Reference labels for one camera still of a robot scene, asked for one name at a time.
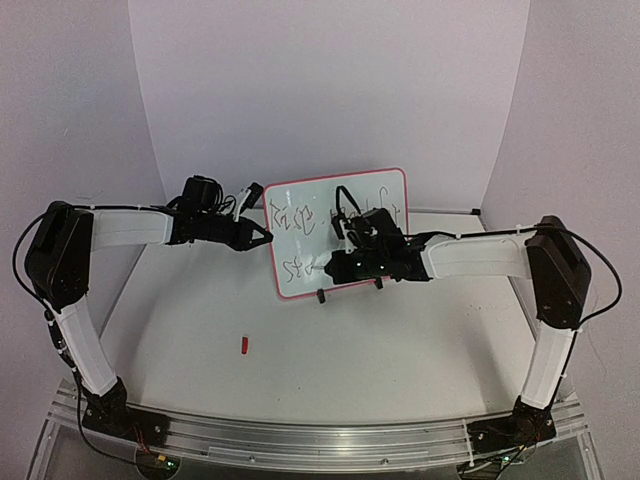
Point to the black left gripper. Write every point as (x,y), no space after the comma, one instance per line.
(242,238)

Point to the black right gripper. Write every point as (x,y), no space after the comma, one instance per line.
(338,267)

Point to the pink framed whiteboard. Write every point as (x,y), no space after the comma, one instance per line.
(298,214)

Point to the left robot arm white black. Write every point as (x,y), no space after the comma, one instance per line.
(58,261)

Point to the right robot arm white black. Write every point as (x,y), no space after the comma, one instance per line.
(545,254)

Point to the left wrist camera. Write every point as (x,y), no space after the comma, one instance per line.
(247,198)

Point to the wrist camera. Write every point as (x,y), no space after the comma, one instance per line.
(247,198)
(339,223)

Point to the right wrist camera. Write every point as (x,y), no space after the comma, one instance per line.
(339,223)

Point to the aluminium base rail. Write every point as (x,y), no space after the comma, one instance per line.
(367,448)

